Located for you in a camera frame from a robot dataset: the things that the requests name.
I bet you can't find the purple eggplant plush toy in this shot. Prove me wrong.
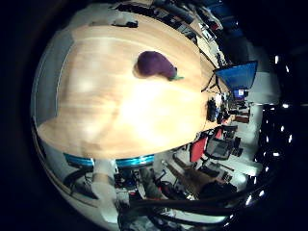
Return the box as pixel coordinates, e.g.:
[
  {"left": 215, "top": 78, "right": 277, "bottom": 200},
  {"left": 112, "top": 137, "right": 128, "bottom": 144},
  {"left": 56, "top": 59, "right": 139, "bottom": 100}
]
[{"left": 137, "top": 50, "right": 185, "bottom": 82}]

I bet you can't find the red office chair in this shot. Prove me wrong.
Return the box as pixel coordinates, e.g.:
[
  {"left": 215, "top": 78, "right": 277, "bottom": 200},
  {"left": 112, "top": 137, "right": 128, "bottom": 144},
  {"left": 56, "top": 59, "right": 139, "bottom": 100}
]
[{"left": 190, "top": 136, "right": 210, "bottom": 164}]

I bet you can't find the black device on table edge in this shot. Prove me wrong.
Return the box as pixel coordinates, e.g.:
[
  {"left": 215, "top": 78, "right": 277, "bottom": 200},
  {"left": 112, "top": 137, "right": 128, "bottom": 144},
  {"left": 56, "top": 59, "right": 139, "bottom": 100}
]
[{"left": 206, "top": 98, "right": 218, "bottom": 123}]

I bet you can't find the long wooden desk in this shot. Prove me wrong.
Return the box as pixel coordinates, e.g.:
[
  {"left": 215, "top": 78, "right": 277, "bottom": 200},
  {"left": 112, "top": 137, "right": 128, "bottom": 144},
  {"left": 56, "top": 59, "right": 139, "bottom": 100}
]
[{"left": 150, "top": 6, "right": 232, "bottom": 94}]

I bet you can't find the large blue monitor screen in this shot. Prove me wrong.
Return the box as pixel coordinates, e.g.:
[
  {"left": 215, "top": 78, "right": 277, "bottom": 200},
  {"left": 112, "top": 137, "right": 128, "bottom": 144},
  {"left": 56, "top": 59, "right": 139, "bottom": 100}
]
[{"left": 214, "top": 61, "right": 259, "bottom": 90}]

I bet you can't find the teal metal table frame bar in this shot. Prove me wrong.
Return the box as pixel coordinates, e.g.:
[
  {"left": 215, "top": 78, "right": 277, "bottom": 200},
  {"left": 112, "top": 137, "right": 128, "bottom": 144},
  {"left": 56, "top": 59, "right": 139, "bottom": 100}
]
[{"left": 63, "top": 153, "right": 156, "bottom": 169}]

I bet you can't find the thick black cable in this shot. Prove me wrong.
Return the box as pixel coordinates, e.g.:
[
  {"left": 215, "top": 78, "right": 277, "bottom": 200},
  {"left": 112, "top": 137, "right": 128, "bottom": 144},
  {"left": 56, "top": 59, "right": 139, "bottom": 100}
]
[{"left": 117, "top": 179, "right": 273, "bottom": 225}]

